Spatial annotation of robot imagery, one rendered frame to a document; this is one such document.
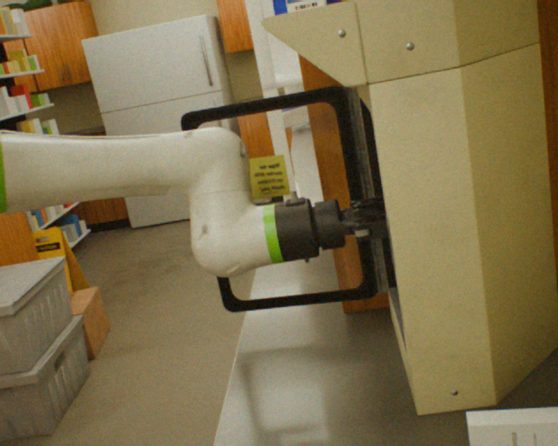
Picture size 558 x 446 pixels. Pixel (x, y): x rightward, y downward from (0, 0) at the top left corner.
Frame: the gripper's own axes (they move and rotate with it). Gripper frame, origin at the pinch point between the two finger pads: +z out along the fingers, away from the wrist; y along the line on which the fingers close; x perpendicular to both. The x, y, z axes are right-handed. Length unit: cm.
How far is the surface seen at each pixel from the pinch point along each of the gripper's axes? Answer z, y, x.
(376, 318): -13.2, 18.9, 26.0
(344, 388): -20.6, -4.0, 26.0
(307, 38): -16.6, -13.9, -27.7
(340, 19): -12.4, -13.9, -29.1
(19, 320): -160, 143, 63
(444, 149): -2.3, -13.8, -11.4
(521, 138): 9.6, -4.9, -9.1
